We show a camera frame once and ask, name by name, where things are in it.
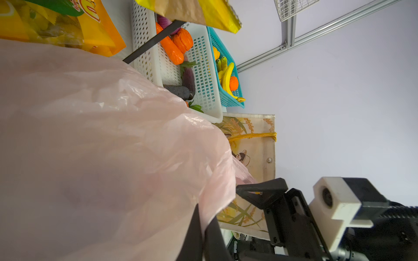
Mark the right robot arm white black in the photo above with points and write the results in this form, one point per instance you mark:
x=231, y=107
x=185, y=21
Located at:
x=348, y=220

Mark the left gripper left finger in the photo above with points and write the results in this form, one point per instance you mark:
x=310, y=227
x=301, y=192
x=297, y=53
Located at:
x=192, y=249

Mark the white wire wall basket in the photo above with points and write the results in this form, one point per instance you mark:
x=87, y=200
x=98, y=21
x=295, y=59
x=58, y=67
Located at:
x=290, y=8

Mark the wooden two-tier shelf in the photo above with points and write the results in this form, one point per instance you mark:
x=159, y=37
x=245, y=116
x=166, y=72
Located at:
x=153, y=41

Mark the orange snack bag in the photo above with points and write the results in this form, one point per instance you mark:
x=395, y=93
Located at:
x=77, y=24

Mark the purple onion top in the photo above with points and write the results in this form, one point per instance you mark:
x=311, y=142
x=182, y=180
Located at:
x=163, y=21

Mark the small orange vegetable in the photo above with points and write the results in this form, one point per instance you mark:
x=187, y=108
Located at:
x=183, y=40

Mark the white plastic vegetable basket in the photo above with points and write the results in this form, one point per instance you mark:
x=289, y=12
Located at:
x=156, y=66

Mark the banana bunch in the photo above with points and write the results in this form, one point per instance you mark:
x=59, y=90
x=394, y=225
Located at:
x=225, y=71

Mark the pink plastic grocery bag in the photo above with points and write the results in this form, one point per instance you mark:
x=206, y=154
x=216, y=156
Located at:
x=100, y=164

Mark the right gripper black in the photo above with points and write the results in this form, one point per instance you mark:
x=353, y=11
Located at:
x=289, y=221

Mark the white canvas tote bag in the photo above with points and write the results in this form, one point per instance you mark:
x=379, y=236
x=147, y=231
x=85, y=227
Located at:
x=252, y=139

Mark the yellow chips bag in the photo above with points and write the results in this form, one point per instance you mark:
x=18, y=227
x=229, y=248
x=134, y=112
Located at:
x=212, y=13

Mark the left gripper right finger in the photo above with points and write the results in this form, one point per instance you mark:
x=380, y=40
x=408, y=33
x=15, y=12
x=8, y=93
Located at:
x=214, y=245

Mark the dark eggplant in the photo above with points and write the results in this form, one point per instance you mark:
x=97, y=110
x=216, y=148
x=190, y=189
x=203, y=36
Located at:
x=180, y=91

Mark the orange fruit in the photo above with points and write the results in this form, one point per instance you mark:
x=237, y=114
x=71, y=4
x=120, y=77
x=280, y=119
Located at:
x=234, y=83

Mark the teal plastic fruit basket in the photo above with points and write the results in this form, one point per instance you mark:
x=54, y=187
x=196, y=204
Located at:
x=227, y=100

